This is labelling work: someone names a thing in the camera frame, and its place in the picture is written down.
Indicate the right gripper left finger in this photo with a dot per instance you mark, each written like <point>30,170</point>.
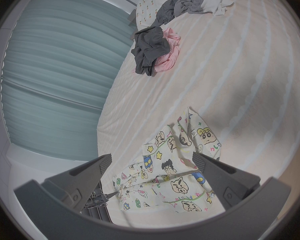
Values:
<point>82,181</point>

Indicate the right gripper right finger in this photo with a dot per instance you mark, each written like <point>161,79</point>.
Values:
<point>222,181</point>

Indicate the white printed pyjama top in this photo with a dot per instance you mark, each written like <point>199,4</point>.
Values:
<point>165,179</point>

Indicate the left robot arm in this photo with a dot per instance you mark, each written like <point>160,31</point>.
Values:
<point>96,200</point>

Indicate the bed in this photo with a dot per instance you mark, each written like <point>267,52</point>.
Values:
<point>227,71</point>

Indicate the pink garment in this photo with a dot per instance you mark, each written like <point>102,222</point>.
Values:
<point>170,56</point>

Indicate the black garment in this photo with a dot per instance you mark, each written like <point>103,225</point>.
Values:
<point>150,49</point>

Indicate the grey bedside table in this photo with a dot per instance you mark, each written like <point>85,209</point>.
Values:
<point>132,16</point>

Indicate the white garment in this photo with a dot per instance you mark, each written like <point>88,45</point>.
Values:
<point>215,5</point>

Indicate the dark grey garment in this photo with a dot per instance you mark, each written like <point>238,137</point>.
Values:
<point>165,11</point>

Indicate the white printed pillow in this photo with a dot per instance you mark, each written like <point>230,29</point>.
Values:
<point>147,9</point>

